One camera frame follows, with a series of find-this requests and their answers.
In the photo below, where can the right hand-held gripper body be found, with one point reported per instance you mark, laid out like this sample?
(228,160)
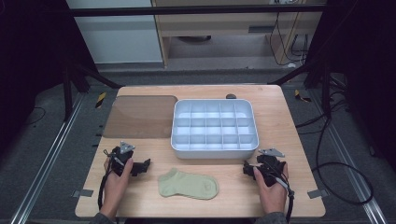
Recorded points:
(271,168)

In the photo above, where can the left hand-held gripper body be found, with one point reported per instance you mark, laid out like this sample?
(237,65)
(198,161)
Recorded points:
(120,158)

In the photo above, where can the pale green sock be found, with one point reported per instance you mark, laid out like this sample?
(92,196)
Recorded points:
(188,185)

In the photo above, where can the white divided storage box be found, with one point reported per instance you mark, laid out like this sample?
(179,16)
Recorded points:
(214,127)

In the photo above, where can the person's right hand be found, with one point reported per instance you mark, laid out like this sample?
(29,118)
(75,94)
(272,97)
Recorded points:
(274,199)

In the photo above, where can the person's left hand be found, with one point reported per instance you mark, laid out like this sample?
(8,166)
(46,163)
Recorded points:
(113,193)

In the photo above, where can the grey tape piece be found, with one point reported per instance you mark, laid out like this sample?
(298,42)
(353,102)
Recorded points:
(83,193)
(317,193)

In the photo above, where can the yellow black striped tape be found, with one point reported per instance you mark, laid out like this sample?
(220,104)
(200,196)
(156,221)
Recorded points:
(301,96)
(100,99)

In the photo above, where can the small black round knob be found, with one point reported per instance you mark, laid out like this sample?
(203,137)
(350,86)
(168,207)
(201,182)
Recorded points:
(231,96)

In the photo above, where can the black metal stand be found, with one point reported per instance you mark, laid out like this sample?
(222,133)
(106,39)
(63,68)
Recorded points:
(326,90)
(67,90)

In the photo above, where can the white cabinet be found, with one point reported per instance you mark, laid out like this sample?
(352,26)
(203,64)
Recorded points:
(118,40)

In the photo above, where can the black curtain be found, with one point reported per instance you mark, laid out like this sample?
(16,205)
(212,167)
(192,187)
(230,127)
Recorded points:
(28,62)
(370,62)

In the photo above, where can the light wooden desk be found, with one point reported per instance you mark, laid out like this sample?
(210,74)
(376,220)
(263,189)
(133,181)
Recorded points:
(218,26)

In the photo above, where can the aluminium floor rail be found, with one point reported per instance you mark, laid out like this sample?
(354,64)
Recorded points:
(345,149)
(49,155)

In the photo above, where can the black horizontal frame bar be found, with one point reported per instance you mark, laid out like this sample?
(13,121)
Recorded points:
(186,10)

